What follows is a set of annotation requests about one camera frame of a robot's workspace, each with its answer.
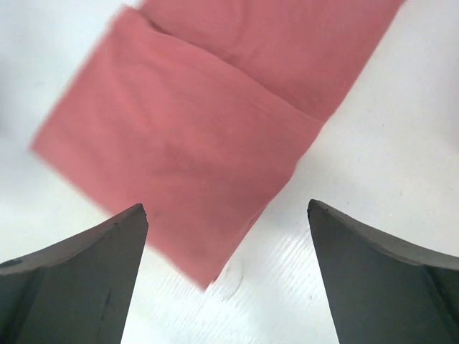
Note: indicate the pink t shirt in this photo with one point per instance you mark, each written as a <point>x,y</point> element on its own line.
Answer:
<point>201,110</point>

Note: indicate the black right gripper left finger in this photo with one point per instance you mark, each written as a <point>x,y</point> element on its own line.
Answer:
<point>78,290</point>

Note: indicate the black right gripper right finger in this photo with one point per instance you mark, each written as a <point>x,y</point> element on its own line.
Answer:
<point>380,288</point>

